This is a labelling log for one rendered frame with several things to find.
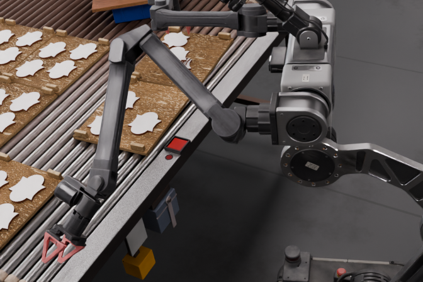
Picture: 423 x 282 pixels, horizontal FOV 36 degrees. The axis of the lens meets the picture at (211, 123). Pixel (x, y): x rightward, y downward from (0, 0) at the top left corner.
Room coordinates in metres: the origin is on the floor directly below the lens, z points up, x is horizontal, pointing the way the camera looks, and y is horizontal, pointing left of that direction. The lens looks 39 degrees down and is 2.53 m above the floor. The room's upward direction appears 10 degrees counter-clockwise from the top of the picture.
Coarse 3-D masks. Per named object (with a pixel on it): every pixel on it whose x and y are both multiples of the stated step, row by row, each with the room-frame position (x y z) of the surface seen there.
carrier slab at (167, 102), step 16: (144, 96) 2.23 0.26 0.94; (160, 96) 2.21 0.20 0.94; (176, 96) 2.19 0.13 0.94; (96, 112) 2.18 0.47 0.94; (128, 112) 2.14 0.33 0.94; (144, 112) 2.12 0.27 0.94; (160, 112) 2.10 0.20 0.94; (176, 112) 2.08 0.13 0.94; (80, 128) 2.08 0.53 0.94; (128, 128) 2.03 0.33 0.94; (160, 128) 2.00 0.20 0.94; (128, 144) 1.93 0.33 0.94; (144, 144) 1.91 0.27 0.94
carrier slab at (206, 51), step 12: (192, 36) 2.65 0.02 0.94; (204, 36) 2.63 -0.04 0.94; (216, 36) 2.62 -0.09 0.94; (192, 48) 2.54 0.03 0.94; (204, 48) 2.52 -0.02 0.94; (216, 48) 2.51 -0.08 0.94; (144, 60) 2.51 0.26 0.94; (204, 60) 2.43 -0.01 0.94; (216, 60) 2.41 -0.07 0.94; (144, 72) 2.41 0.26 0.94; (156, 72) 2.40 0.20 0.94; (192, 72) 2.35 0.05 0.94; (204, 72) 2.33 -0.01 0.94; (168, 84) 2.29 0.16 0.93
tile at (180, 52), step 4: (172, 48) 2.50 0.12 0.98; (176, 48) 2.49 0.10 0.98; (180, 48) 2.49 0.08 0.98; (172, 52) 2.47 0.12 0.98; (176, 52) 2.46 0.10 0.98; (180, 52) 2.45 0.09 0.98; (184, 52) 2.45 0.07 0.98; (188, 52) 2.45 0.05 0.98; (176, 56) 2.43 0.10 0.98; (180, 56) 2.42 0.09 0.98; (184, 56) 2.42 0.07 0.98; (184, 60) 2.39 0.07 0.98
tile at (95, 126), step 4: (96, 116) 2.13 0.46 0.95; (100, 116) 2.13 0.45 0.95; (96, 120) 2.11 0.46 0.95; (100, 120) 2.10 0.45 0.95; (92, 124) 2.09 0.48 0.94; (96, 124) 2.08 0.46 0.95; (100, 124) 2.08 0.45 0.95; (92, 128) 2.06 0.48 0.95; (96, 128) 2.05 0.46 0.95; (92, 132) 2.03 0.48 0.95; (96, 132) 2.03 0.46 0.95
